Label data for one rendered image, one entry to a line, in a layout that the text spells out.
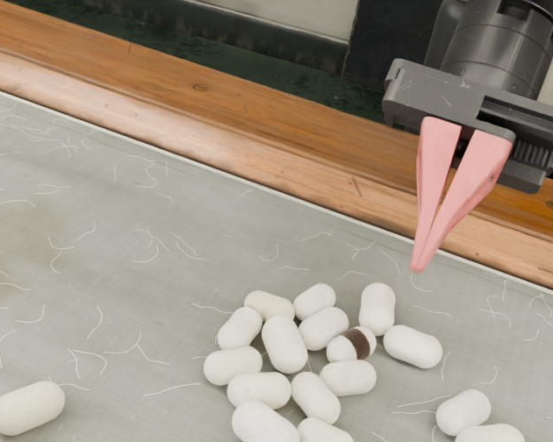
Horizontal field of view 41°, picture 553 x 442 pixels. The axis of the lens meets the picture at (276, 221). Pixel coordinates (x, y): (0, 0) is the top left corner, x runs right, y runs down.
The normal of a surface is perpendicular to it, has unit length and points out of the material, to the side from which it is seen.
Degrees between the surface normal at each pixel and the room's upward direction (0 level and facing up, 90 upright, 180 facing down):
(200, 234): 0
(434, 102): 41
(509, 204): 0
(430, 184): 62
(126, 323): 0
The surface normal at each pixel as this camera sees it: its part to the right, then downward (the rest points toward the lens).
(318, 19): -0.31, 0.52
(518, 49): 0.17, -0.14
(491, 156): -0.26, 0.08
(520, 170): -0.14, -0.26
